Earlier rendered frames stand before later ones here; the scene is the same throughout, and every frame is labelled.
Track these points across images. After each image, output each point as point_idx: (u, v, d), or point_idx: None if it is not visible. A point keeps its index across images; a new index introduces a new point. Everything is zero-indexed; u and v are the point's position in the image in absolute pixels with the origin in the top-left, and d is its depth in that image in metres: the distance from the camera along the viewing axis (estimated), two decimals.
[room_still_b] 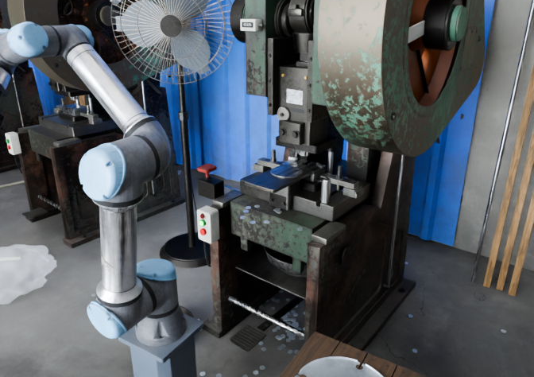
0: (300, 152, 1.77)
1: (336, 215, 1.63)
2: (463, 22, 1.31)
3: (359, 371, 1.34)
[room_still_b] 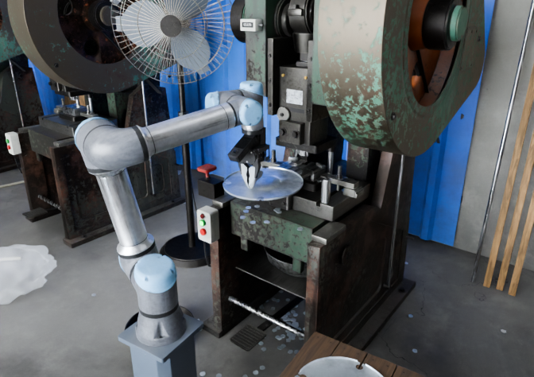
0: (300, 152, 1.77)
1: (336, 215, 1.63)
2: (462, 25, 1.31)
3: (359, 371, 1.34)
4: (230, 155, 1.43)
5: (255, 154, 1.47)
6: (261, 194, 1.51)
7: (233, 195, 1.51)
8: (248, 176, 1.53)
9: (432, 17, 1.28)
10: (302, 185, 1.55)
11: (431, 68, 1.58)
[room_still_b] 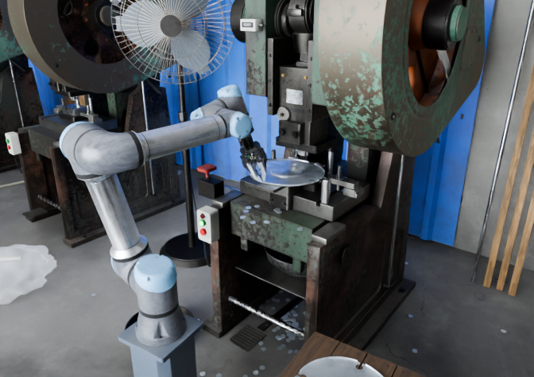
0: (300, 152, 1.77)
1: (336, 215, 1.63)
2: (462, 22, 1.30)
3: (359, 371, 1.34)
4: None
5: (241, 150, 1.57)
6: (305, 178, 1.65)
7: (291, 185, 1.57)
8: (259, 170, 1.60)
9: None
10: (318, 165, 1.77)
11: None
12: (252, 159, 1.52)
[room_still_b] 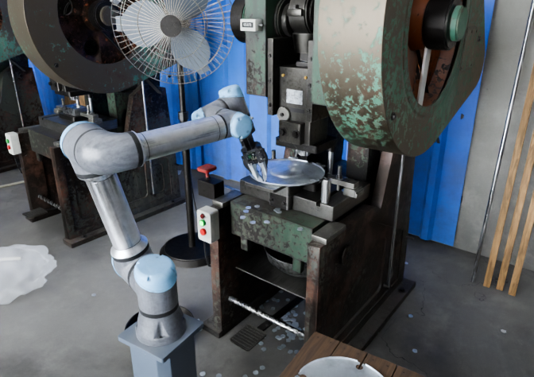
0: (300, 152, 1.77)
1: (336, 215, 1.63)
2: (462, 21, 1.30)
3: (359, 371, 1.34)
4: None
5: (241, 151, 1.57)
6: (303, 165, 1.77)
7: (323, 169, 1.72)
8: (261, 170, 1.60)
9: None
10: (268, 160, 1.83)
11: None
12: (253, 159, 1.52)
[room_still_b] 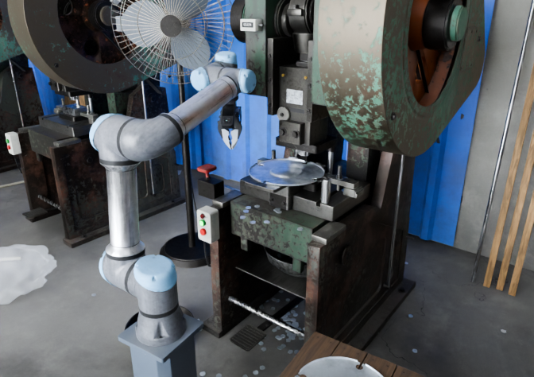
0: (300, 152, 1.77)
1: (336, 215, 1.63)
2: (462, 24, 1.30)
3: (359, 371, 1.34)
4: (225, 124, 1.56)
5: (237, 118, 1.63)
6: (267, 166, 1.77)
7: (278, 159, 1.84)
8: (229, 139, 1.69)
9: None
10: (255, 178, 1.63)
11: None
12: None
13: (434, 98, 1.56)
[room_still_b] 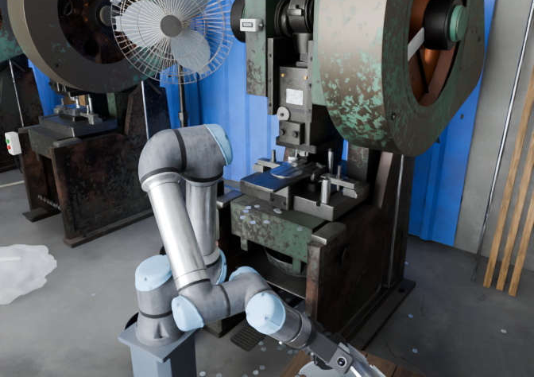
0: (300, 152, 1.77)
1: (336, 215, 1.63)
2: (463, 21, 1.31)
3: None
4: (346, 369, 0.97)
5: (331, 336, 1.04)
6: (371, 368, 1.27)
7: None
8: None
9: None
10: None
11: None
12: None
13: None
